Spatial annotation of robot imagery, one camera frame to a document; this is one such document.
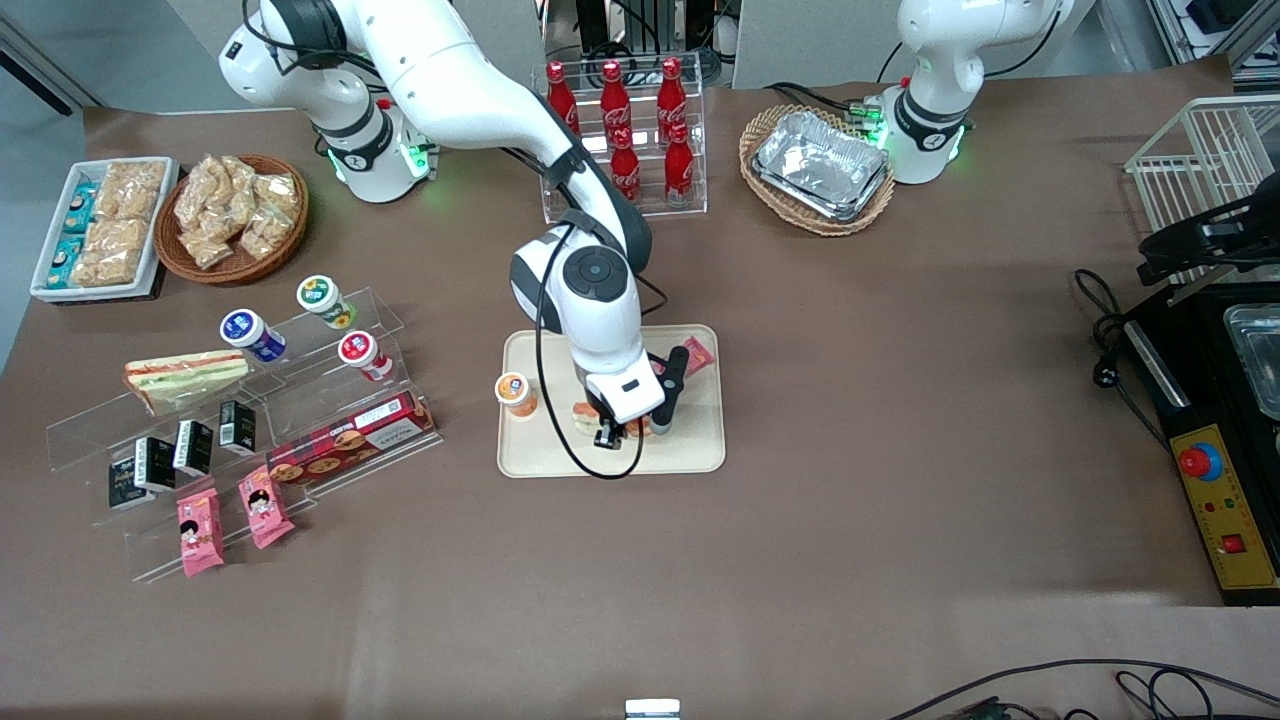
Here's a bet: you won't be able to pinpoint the sandwich orange filling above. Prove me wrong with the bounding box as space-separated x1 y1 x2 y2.
570 398 658 442

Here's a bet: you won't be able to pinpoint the beige plastic tray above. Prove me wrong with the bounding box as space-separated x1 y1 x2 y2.
497 324 727 479

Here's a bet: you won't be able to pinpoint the black power cable with plug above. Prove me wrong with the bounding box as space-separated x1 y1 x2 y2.
1073 268 1177 453

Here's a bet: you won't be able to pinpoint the orange lid cup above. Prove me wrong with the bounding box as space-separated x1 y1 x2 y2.
495 371 540 419

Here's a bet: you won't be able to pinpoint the looped black floor cable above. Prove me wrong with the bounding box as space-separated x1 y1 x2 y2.
1115 668 1280 720

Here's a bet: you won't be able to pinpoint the dark brown wicker basket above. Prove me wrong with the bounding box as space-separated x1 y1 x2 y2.
154 154 310 287

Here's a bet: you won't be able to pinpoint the red cookie box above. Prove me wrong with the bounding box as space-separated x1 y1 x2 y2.
265 390 438 488

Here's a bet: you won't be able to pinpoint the stacked foil trays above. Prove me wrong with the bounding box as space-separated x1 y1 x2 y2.
752 110 892 223

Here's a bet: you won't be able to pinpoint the aluminium frame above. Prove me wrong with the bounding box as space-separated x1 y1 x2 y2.
1148 0 1280 73

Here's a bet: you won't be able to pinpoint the white wire basket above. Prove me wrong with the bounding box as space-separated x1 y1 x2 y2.
1125 95 1280 287

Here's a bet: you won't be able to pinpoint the long black floor cable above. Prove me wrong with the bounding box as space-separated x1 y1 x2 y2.
885 657 1280 720

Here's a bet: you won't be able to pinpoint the white rectangular dish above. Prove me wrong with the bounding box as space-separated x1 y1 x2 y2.
30 157 182 303

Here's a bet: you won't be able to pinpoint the red emergency button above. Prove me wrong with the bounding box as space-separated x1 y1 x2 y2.
1178 443 1225 483

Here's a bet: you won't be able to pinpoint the clear bag of crisps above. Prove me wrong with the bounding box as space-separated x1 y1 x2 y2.
98 160 167 221
72 218 153 289

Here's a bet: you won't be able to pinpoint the clear acrylic bottle rack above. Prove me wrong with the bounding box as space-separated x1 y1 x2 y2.
530 58 708 225

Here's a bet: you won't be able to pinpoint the clear bag of crackers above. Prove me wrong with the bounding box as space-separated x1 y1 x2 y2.
238 206 297 262
222 155 265 216
175 158 233 229
256 172 302 226
180 226 237 271

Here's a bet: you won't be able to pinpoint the silver flat metal strip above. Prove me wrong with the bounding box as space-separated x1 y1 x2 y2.
1165 270 1247 307

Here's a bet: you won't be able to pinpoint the black equipment rack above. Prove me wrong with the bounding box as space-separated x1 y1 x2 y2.
540 0 743 87

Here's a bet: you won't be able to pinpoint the pink snack pack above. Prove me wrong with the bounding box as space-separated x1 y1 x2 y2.
177 488 227 579
650 336 717 382
237 465 296 551

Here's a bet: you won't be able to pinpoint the green lid yogurt cup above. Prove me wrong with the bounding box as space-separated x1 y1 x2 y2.
296 275 358 332

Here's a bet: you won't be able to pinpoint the blue lid yogurt cup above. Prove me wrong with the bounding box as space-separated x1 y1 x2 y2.
220 309 288 363

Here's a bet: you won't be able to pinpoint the small black carton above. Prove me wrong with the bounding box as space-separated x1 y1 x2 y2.
173 420 215 478
218 400 258 457
134 436 179 493
108 457 151 512

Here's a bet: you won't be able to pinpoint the clear acrylic step shelf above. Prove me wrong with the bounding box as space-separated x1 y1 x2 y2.
45 287 443 584

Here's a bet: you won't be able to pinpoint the red cola bottle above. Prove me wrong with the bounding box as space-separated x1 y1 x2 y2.
599 60 633 141
546 62 581 136
609 128 644 206
663 122 697 205
655 57 690 137

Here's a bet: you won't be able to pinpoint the black sealing machine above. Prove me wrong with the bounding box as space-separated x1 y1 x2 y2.
1120 280 1280 607

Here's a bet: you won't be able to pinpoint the black base cable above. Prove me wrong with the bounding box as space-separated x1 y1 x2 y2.
765 82 883 117

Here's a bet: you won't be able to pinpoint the wrapped sandwich green filling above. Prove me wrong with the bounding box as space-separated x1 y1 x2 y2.
124 350 250 416

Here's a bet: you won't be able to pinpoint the silver machine handle bar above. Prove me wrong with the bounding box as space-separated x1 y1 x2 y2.
1124 320 1192 409

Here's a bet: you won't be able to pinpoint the teal snack packet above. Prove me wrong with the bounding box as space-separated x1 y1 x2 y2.
45 236 87 289
64 180 100 233

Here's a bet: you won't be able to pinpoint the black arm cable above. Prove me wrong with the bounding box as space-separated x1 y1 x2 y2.
534 222 647 482

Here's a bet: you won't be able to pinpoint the light wicker basket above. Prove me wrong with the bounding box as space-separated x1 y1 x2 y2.
739 104 897 238

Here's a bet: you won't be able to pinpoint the steel food container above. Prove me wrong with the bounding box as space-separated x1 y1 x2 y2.
1222 303 1280 422

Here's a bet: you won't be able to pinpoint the red lid yogurt cup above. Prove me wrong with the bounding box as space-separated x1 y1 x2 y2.
337 331 395 384

